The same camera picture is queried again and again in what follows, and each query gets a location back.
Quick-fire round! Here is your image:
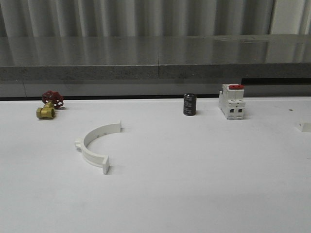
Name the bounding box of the grey stone counter ledge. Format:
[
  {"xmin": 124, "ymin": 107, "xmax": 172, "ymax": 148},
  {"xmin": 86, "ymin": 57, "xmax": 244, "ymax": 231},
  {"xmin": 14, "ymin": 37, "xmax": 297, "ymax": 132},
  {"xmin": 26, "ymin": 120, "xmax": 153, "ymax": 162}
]
[{"xmin": 0, "ymin": 35, "xmax": 311, "ymax": 99}]

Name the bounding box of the white circuit breaker red switch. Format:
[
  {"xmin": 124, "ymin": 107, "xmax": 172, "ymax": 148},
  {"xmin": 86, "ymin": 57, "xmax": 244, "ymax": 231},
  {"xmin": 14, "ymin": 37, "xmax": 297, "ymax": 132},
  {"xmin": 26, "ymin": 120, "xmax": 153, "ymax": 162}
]
[{"xmin": 219, "ymin": 83, "xmax": 245, "ymax": 120}]

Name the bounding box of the white half pipe clamp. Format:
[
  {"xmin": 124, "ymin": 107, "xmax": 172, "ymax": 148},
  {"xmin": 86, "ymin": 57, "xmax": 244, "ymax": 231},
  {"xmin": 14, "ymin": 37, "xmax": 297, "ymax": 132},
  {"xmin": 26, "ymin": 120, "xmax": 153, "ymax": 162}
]
[{"xmin": 74, "ymin": 121, "xmax": 121, "ymax": 174}]

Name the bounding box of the small white plastic block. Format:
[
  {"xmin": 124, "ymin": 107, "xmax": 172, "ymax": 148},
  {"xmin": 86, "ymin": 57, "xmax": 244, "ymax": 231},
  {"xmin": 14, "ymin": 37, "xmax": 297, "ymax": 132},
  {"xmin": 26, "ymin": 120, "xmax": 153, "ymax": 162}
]
[{"xmin": 296, "ymin": 121, "xmax": 311, "ymax": 133}]

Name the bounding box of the brass valve red handwheel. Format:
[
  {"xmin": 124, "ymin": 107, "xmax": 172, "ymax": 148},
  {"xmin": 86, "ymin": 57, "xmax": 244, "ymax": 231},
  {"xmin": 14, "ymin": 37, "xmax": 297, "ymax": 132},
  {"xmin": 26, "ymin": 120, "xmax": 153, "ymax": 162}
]
[{"xmin": 36, "ymin": 90, "xmax": 64, "ymax": 119}]

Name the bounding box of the black cylindrical capacitor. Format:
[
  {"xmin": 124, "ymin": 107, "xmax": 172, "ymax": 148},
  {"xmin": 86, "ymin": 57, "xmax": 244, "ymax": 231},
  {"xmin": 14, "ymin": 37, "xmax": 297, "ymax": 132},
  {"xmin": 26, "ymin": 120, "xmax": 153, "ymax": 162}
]
[{"xmin": 183, "ymin": 93, "xmax": 197, "ymax": 116}]

